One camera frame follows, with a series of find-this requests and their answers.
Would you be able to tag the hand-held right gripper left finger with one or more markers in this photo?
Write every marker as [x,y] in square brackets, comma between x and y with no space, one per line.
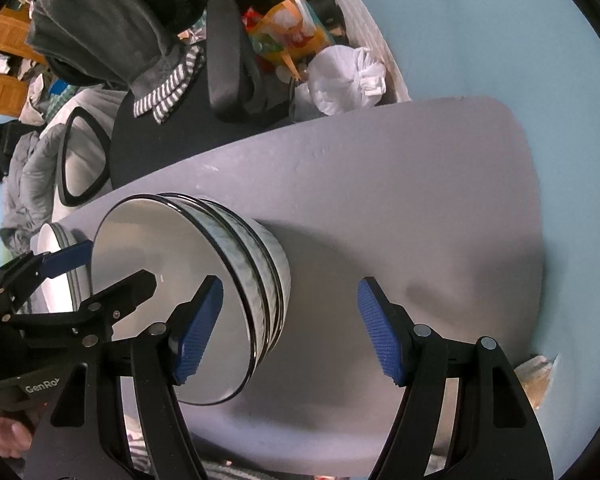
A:
[197,340]

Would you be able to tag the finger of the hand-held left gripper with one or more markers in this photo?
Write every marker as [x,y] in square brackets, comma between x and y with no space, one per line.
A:
[67,257]
[125,287]

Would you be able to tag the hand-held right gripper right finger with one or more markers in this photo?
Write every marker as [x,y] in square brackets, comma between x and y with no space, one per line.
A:
[380,335]

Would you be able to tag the large white plate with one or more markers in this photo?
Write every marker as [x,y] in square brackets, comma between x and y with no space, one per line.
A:
[81,287]

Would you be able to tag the person's left hand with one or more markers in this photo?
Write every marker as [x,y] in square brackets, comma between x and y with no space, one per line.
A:
[2,430]

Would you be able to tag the grey quilted duvet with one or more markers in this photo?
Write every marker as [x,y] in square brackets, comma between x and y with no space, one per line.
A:
[30,185]

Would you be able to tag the black garment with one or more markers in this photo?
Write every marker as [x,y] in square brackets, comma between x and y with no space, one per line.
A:
[0,152]

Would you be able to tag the grey striped rug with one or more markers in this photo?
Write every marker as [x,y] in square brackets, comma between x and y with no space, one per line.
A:
[137,452]

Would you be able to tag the wooden cabinet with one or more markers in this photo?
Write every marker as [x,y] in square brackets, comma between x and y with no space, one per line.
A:
[5,60]

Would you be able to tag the grey fleece garment striped cuff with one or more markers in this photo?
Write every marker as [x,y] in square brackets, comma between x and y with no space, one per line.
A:
[105,25]

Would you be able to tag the black office chair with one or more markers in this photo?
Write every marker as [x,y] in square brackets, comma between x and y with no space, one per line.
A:
[225,50]

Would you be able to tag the white plastic bag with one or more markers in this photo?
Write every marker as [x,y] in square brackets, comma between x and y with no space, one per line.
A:
[340,80]

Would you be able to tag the orange plastic bag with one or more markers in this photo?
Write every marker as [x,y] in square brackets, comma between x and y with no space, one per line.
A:
[290,30]

